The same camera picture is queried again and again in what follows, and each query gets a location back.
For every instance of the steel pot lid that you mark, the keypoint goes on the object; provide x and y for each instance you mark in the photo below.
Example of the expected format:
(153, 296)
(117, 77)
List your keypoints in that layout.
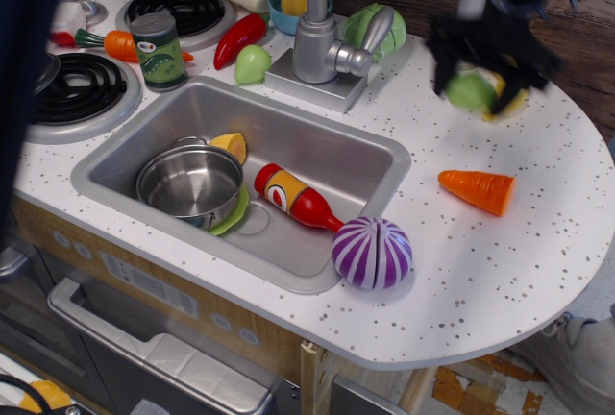
(50, 71)

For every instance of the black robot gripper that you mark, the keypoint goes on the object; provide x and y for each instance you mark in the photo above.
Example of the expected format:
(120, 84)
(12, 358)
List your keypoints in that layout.
(497, 42)

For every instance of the grey sneaker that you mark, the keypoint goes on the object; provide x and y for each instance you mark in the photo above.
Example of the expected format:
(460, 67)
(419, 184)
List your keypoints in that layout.
(576, 357)

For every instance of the steel pot in sink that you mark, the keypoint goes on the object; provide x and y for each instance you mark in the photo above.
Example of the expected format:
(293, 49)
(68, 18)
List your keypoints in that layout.
(192, 181)

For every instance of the blue toy bowl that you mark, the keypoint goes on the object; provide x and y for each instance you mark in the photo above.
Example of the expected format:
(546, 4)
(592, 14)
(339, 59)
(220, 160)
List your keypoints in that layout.
(282, 22)

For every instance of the green toy cabbage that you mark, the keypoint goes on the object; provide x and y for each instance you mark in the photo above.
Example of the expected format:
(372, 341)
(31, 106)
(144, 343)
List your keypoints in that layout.
(359, 26)

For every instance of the back right black burner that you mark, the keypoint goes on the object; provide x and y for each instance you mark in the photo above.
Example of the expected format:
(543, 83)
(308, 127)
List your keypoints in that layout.
(199, 23)

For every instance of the front left black burner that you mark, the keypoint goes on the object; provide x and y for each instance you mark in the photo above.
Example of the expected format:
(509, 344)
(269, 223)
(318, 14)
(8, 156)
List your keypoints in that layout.
(91, 95)

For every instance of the orange toy carrot half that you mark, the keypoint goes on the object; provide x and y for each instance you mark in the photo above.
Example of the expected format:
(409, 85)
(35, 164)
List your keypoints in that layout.
(487, 191)

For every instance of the grey oven door handle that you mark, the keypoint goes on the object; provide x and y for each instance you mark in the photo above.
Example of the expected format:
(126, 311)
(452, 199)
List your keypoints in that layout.
(164, 370)

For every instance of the whole toy carrot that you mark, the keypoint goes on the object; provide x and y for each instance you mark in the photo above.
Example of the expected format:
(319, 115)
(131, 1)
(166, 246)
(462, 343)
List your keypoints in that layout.
(121, 45)

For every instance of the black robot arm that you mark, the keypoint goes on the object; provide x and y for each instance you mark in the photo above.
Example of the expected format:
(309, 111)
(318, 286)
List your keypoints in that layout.
(24, 29)

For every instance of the light green toy broccoli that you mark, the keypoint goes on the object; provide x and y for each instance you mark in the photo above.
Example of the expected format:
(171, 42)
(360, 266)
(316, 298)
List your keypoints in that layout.
(470, 90)

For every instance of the white red toy block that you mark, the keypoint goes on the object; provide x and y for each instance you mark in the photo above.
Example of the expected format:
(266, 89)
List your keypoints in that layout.
(69, 17)

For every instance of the yellow object bottom left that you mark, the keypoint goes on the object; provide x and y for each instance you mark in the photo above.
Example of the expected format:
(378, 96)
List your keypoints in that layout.
(50, 392)

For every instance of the yellow toy corn piece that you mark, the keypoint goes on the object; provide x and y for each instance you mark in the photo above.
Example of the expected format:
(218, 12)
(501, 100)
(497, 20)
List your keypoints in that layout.
(233, 143)

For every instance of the silver toy faucet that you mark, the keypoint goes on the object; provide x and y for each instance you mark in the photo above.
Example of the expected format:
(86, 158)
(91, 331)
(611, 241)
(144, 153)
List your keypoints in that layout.
(321, 68)

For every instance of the green toy pea can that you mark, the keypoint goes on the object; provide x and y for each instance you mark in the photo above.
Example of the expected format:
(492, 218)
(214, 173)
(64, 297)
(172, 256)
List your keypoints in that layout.
(153, 27)

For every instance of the red toy chili pepper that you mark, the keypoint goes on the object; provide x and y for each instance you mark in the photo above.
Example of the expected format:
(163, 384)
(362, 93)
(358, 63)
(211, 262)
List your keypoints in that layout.
(246, 31)

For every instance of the red toy ketchup bottle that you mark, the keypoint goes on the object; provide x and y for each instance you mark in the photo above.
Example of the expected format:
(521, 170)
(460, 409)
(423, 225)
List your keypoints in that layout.
(295, 198)

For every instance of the green plate under pot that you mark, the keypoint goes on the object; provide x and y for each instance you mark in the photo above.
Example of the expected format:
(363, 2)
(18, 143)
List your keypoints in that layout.
(235, 216)

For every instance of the silver sink basin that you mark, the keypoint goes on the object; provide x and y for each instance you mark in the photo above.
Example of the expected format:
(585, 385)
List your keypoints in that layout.
(356, 172)

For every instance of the purple striped toy onion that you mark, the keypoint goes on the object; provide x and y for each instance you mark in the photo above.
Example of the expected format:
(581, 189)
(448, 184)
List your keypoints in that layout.
(372, 253)

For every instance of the light green toy pear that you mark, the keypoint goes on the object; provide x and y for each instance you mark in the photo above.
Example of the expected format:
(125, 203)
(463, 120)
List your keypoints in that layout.
(251, 65)

